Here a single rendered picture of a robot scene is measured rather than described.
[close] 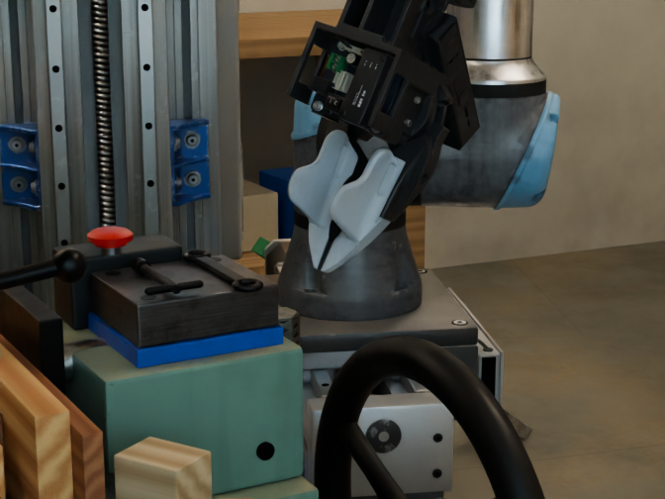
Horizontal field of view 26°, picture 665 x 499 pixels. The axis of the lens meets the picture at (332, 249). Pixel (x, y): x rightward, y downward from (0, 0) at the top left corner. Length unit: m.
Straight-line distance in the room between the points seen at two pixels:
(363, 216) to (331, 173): 0.04
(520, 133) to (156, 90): 0.38
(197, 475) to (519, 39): 0.72
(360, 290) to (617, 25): 3.53
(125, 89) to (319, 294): 0.29
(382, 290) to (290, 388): 0.53
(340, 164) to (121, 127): 0.59
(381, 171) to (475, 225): 3.79
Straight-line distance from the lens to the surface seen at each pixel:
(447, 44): 0.96
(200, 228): 1.61
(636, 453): 3.30
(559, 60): 4.79
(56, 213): 1.51
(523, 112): 1.42
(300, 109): 1.44
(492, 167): 1.41
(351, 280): 1.43
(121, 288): 0.91
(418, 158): 0.95
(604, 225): 5.01
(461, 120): 1.01
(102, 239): 0.95
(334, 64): 0.93
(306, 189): 0.95
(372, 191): 0.95
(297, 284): 1.46
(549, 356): 3.89
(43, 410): 0.80
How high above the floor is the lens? 1.25
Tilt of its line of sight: 15 degrees down
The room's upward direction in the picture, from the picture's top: straight up
